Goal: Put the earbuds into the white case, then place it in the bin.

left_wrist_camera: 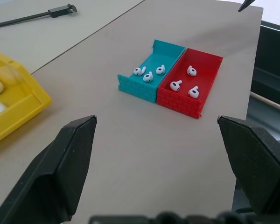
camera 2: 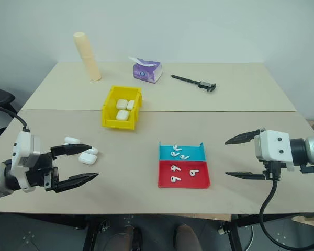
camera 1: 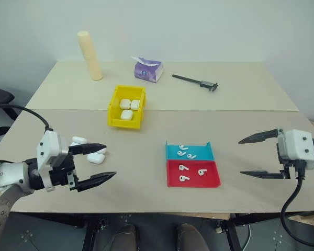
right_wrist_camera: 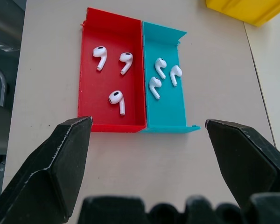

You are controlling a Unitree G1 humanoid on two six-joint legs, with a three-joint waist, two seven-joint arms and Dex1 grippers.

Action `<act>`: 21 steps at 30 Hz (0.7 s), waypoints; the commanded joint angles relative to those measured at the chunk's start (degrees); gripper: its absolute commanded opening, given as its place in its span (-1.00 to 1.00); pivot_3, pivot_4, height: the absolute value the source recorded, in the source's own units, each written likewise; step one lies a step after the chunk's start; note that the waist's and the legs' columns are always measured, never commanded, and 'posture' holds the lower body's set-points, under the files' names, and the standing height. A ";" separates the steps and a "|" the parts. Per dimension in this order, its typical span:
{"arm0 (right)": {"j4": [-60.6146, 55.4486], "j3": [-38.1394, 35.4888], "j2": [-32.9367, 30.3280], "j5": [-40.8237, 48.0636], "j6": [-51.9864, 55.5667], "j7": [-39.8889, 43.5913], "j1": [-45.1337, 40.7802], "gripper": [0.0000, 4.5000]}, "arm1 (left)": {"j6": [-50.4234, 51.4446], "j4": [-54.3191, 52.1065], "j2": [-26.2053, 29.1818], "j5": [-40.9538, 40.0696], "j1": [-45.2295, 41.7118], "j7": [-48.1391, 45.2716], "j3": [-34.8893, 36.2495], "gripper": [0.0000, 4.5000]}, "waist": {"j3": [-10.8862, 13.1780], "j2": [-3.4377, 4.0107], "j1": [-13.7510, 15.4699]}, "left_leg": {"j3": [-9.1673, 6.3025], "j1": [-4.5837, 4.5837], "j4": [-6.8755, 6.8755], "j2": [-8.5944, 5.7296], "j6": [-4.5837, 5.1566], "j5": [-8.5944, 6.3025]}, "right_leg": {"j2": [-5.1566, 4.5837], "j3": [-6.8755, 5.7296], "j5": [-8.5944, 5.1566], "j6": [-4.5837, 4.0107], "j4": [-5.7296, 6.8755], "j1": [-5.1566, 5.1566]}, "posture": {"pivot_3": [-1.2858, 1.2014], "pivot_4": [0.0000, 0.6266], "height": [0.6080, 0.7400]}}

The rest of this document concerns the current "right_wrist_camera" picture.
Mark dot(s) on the white earbud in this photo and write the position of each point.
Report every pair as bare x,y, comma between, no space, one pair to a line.
159,63
154,82
115,96
99,51
176,71
126,57

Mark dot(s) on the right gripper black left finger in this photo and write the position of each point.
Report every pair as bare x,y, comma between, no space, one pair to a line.
44,186

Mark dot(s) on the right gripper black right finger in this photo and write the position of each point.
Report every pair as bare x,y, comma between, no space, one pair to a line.
245,158

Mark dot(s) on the yellow plastic bin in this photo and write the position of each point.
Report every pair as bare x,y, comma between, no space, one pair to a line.
247,9

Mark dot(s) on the red plastic tray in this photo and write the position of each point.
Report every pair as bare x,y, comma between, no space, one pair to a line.
95,93

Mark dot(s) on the teal plastic tray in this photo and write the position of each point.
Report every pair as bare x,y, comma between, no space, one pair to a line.
168,107

